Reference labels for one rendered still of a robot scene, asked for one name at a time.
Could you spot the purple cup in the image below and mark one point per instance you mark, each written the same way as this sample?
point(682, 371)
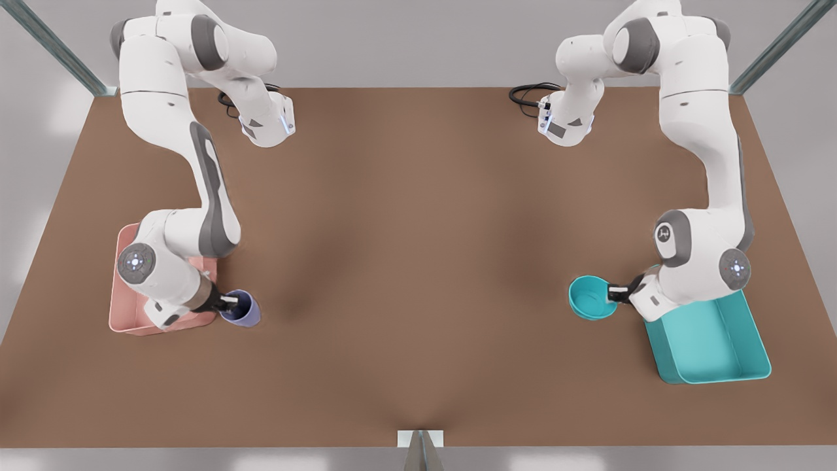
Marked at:
point(243, 311)

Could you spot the teal bowl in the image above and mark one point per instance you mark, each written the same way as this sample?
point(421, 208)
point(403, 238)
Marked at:
point(588, 299)

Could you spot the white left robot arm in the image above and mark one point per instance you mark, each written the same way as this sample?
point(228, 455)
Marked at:
point(700, 85)

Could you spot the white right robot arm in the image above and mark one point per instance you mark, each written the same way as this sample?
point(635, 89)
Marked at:
point(163, 78)

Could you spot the pink box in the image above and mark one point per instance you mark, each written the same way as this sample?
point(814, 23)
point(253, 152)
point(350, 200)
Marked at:
point(128, 307)

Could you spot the teal box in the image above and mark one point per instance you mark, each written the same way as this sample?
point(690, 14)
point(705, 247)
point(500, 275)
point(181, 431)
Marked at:
point(709, 340)

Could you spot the silver frame post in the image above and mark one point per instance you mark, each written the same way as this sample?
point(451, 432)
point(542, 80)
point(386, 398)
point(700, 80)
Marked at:
point(420, 450)
point(781, 46)
point(52, 44)

